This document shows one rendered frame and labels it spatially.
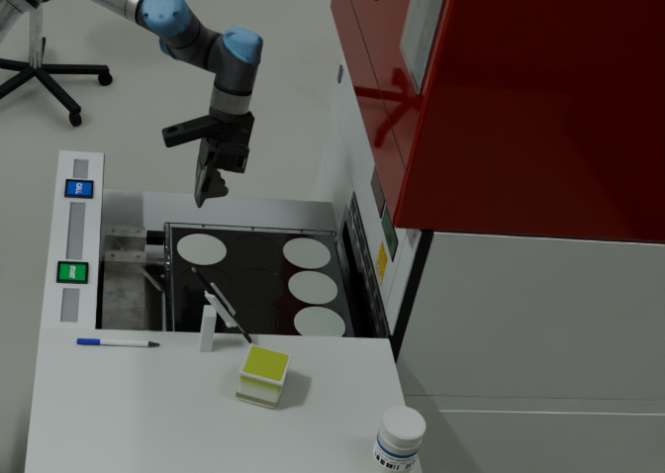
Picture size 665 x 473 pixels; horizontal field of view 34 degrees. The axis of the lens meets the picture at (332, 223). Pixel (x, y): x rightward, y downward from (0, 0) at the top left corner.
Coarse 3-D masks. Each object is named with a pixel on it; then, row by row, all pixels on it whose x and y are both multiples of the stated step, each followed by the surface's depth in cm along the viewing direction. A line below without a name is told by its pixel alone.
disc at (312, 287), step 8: (304, 272) 222; (312, 272) 223; (296, 280) 220; (304, 280) 220; (312, 280) 221; (320, 280) 221; (328, 280) 222; (296, 288) 218; (304, 288) 218; (312, 288) 219; (320, 288) 219; (328, 288) 220; (336, 288) 220; (296, 296) 216; (304, 296) 216; (312, 296) 217; (320, 296) 217; (328, 296) 218
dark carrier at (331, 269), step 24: (240, 240) 227; (264, 240) 228; (288, 240) 230; (192, 264) 218; (216, 264) 219; (240, 264) 221; (264, 264) 222; (288, 264) 223; (336, 264) 226; (192, 288) 213; (240, 288) 215; (264, 288) 216; (288, 288) 217; (192, 312) 207; (216, 312) 208; (240, 312) 210; (264, 312) 211; (288, 312) 212; (336, 312) 214
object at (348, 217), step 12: (348, 204) 237; (348, 216) 234; (348, 228) 233; (348, 240) 238; (348, 252) 234; (360, 252) 224; (348, 264) 231; (360, 264) 221; (348, 276) 231; (360, 276) 220; (360, 288) 226; (360, 300) 223; (372, 300) 212; (360, 312) 220; (372, 312) 210; (360, 324) 218; (372, 324) 209; (360, 336) 218; (372, 336) 215
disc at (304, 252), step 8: (296, 240) 230; (304, 240) 231; (312, 240) 231; (288, 248) 228; (296, 248) 228; (304, 248) 228; (312, 248) 229; (320, 248) 229; (288, 256) 225; (296, 256) 226; (304, 256) 226; (312, 256) 227; (320, 256) 227; (328, 256) 228; (296, 264) 224; (304, 264) 224; (312, 264) 225; (320, 264) 225
